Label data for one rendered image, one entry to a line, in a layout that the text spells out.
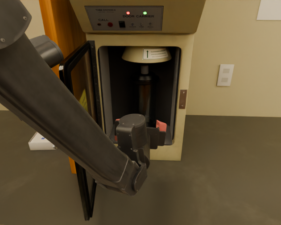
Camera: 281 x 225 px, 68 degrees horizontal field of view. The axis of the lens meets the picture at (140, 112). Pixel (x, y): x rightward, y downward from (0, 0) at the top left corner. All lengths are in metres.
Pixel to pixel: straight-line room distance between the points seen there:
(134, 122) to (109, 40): 0.32
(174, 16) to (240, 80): 0.72
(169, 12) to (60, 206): 0.62
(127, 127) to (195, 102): 0.82
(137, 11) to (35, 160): 0.66
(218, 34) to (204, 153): 0.57
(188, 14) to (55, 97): 0.43
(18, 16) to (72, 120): 0.13
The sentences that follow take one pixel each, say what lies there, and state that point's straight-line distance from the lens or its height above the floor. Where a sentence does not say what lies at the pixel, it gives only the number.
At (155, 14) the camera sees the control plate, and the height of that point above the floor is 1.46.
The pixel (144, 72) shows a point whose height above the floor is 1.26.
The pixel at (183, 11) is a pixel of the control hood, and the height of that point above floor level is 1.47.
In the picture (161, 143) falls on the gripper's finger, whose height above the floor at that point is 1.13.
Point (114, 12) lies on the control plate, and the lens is 0.58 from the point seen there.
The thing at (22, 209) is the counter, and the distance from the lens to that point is 0.77.
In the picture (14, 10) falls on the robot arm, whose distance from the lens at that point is 0.19.
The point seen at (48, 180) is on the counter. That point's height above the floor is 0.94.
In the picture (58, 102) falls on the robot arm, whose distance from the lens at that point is 0.25.
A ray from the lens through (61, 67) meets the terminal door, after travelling 0.39.
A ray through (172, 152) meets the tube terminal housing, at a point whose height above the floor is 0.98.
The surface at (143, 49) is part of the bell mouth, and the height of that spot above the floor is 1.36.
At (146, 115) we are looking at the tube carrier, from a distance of 0.81.
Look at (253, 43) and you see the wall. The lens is 1.20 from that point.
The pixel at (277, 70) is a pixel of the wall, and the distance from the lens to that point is 1.29.
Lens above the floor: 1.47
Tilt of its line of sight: 27 degrees down
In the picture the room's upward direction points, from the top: straight up
